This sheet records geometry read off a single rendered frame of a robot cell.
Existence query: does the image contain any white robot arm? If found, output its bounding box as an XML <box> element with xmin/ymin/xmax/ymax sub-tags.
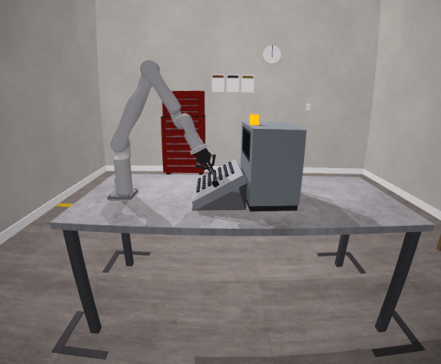
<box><xmin>111</xmin><ymin>60</ymin><xmax>207</xmax><ymax>194</ymax></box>

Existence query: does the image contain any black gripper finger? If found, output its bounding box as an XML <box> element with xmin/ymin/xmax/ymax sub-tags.
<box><xmin>195</xmin><ymin>159</ymin><xmax>213</xmax><ymax>175</ymax></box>
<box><xmin>205</xmin><ymin>154</ymin><xmax>216</xmax><ymax>174</ymax></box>

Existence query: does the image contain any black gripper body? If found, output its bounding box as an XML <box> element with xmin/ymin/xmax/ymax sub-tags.
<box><xmin>194</xmin><ymin>148</ymin><xmax>211</xmax><ymax>164</ymax></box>

